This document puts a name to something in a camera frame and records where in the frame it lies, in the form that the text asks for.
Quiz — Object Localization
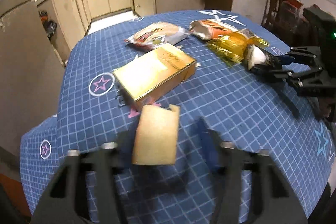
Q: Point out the small tan cardboard box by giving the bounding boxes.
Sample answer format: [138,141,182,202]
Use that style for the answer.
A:
[131,105,180,166]

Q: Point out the bread packet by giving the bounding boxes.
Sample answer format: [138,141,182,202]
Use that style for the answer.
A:
[125,22,190,53]

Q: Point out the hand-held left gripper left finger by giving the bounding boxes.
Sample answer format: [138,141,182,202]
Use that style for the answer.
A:
[30,132,137,224]

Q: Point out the yellow wrapper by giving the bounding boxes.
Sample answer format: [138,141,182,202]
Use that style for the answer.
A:
[206,29,271,67]

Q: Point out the black wrapper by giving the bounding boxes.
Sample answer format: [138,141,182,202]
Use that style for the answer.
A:
[243,44,282,75]

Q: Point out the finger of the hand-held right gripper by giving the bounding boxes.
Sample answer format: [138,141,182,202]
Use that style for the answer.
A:
[278,47,323,68]
[252,66,324,87]

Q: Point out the orange snack packet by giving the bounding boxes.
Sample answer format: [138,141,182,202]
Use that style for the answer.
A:
[189,19,238,41]

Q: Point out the black and red bags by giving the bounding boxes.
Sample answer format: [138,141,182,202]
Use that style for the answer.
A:
[39,10,58,38]

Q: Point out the beige tall cabinet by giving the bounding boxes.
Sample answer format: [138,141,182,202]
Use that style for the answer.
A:
[0,1,66,147]

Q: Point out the blue star-print tablecloth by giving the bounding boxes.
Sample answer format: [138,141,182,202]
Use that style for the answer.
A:
[20,9,336,224]

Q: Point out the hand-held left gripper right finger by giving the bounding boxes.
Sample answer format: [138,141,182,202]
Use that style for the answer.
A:
[199,118,307,224]

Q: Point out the gold box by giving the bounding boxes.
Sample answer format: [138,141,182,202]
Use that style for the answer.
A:
[113,43,197,110]

